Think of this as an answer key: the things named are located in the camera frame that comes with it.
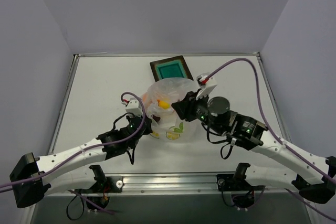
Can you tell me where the yellow fake pear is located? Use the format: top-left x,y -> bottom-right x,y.
157,99 -> 171,110

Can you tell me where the clear printed plastic bag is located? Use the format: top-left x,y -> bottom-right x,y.
144,78 -> 197,143

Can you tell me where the orange fake persimmon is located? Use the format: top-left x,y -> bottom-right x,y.
141,93 -> 152,104

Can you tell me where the dark red fake apple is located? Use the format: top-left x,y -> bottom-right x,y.
151,114 -> 163,124

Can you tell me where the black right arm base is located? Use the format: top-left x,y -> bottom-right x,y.
216,163 -> 266,211

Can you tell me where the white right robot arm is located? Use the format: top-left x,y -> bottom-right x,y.
172,91 -> 335,204

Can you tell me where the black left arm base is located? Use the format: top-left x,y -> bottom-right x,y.
74,165 -> 124,210

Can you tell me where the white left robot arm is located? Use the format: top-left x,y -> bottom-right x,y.
9,115 -> 152,208

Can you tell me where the square green black plate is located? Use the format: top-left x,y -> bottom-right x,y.
150,55 -> 194,82

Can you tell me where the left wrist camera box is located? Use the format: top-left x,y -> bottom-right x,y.
125,98 -> 142,116

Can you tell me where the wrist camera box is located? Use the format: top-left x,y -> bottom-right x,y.
196,72 -> 217,100
125,98 -> 142,116

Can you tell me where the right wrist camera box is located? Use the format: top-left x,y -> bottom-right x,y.
196,72 -> 217,100

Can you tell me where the aluminium table front rail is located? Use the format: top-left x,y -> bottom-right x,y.
45,169 -> 298,196

